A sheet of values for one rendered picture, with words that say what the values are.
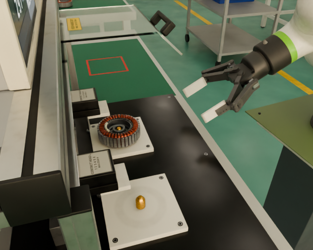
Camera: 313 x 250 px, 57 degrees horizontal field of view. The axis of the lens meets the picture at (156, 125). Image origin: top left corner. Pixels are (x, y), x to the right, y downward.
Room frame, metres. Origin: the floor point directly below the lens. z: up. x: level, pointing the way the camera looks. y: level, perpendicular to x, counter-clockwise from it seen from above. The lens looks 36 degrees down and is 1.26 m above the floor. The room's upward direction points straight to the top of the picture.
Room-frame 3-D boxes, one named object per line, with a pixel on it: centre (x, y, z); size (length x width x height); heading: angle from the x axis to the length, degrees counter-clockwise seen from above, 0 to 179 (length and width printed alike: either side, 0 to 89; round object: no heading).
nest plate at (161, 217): (0.38, 0.03, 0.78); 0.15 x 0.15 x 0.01; 16
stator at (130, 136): (0.62, 0.10, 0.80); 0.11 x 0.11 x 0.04
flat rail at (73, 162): (0.47, 0.16, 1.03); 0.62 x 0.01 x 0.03; 16
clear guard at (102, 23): (0.70, 0.13, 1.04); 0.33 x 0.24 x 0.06; 106
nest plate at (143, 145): (0.62, 0.10, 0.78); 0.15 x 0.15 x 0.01; 16
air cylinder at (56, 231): (0.34, 0.17, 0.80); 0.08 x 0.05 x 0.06; 16
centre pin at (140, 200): (0.38, 0.03, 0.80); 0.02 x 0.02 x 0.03
